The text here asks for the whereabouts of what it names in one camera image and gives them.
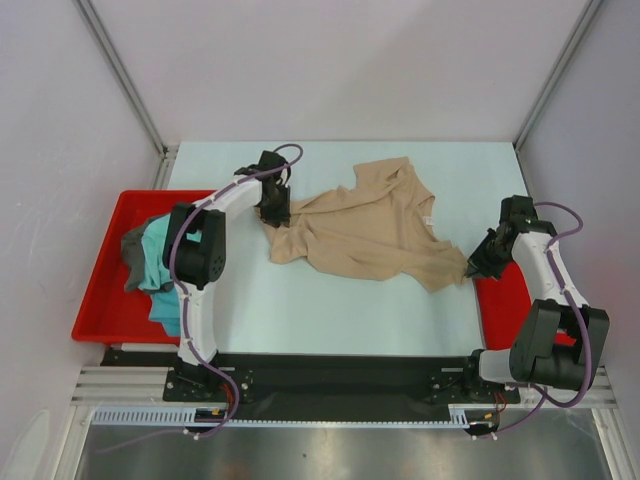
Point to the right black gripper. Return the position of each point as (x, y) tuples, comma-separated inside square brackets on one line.
[(479, 265)]

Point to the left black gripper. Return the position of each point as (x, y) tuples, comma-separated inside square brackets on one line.
[(283, 215)]

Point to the beige t shirt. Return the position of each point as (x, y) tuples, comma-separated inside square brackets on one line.
[(377, 230)]

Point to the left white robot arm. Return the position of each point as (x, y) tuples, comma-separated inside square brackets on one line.
[(196, 241)]

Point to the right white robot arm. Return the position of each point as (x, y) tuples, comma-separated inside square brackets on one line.
[(561, 338)]

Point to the folded red t shirt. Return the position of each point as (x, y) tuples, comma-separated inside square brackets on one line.
[(504, 306)]

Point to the grey t shirt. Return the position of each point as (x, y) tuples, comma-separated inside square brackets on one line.
[(132, 254)]

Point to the teal t shirt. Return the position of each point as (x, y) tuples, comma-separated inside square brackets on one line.
[(157, 282)]

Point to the red plastic bin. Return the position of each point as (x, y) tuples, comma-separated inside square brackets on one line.
[(109, 315)]

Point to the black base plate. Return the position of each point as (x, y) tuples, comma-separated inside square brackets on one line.
[(325, 388)]

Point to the left aluminium corner post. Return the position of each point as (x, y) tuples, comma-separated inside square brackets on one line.
[(107, 48)]

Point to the aluminium corner post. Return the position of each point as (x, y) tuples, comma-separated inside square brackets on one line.
[(107, 48), (577, 36)]

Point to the right aluminium corner post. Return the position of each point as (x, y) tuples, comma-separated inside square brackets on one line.
[(577, 36)]

